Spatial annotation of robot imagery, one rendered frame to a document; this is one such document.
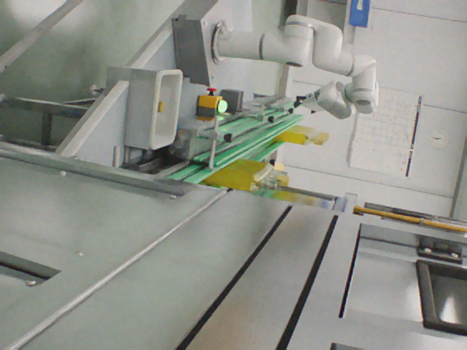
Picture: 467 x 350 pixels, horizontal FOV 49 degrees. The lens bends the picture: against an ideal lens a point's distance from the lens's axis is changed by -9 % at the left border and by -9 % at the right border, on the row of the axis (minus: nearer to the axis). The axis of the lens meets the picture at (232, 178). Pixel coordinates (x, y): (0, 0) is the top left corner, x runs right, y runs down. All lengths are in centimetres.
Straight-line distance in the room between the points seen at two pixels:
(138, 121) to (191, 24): 39
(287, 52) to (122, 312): 142
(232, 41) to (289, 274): 136
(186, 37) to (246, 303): 139
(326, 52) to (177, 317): 146
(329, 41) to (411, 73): 578
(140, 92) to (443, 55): 635
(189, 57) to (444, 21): 607
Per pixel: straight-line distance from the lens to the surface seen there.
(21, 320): 40
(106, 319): 40
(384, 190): 773
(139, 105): 153
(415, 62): 756
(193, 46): 178
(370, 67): 194
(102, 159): 146
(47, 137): 211
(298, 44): 175
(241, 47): 180
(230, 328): 41
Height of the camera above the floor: 143
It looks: 14 degrees down
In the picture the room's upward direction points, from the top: 101 degrees clockwise
